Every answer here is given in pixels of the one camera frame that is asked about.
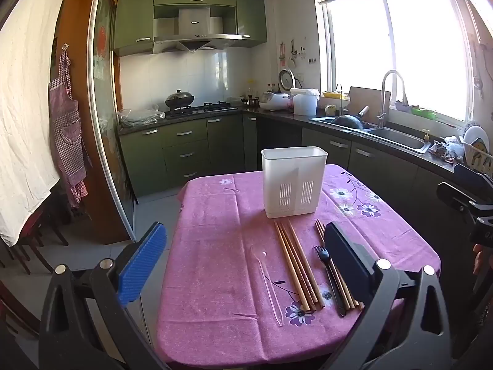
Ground white plastic utensil holder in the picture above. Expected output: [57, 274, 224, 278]
[261, 146, 328, 220]

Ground black wok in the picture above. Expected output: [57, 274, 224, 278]
[330, 106, 372, 130]

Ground person's right hand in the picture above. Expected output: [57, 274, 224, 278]
[473, 243, 493, 276]

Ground green cabinets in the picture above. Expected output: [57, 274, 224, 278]
[117, 113, 476, 263]
[113, 0, 268, 58]

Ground green upper cabinets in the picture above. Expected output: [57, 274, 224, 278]
[113, 0, 268, 58]

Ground steel range hood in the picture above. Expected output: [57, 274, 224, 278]
[152, 7, 243, 55]

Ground black plastic fork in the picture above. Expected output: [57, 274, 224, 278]
[312, 245, 347, 318]

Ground clear plastic bag bundle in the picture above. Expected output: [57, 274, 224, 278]
[117, 103, 166, 128]

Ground clear plastic spoon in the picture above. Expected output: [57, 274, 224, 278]
[250, 245, 285, 327]

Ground wooden cutting board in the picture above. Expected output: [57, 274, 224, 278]
[347, 86, 391, 124]

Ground sliding glass door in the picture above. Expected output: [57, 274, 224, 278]
[88, 0, 137, 241]

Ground black gas stove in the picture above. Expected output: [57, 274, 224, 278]
[165, 101, 239, 118]

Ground tall steel faucet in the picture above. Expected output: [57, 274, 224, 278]
[375, 70, 409, 129]

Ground dark stone countertop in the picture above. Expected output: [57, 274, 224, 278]
[117, 106, 493, 186]

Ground pink floral tablecloth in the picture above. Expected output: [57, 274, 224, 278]
[156, 164, 442, 365]

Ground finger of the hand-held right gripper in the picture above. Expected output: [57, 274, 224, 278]
[454, 163, 493, 190]
[436, 182, 493, 216]

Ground crumpled plastic bags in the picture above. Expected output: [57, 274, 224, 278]
[428, 136, 465, 162]

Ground white plastic bucket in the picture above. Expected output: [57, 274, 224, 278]
[290, 88, 321, 116]

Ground checkered apron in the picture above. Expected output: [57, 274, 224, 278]
[48, 48, 93, 209]

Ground dish rack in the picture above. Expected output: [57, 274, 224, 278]
[460, 121, 493, 174]

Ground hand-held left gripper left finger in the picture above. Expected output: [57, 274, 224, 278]
[39, 221, 172, 370]

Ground dark wooden chair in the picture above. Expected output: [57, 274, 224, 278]
[0, 200, 70, 274]

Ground white rice cooker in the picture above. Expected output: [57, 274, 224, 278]
[259, 68, 296, 112]

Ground steel double sink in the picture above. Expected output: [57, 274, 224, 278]
[310, 115, 434, 155]

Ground white plate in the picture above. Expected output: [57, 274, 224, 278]
[463, 124, 490, 151]

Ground wok with lid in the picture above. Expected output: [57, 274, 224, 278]
[164, 89, 195, 109]

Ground hanging kitchen utensils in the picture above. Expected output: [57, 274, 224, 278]
[278, 39, 309, 68]

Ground window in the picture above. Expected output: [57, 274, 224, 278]
[321, 0, 476, 124]

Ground green lower cabinets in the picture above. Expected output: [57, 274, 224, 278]
[117, 113, 476, 263]

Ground white hanging sheet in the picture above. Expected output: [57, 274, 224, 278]
[0, 0, 68, 245]

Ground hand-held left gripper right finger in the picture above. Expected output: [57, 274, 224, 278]
[324, 221, 453, 370]

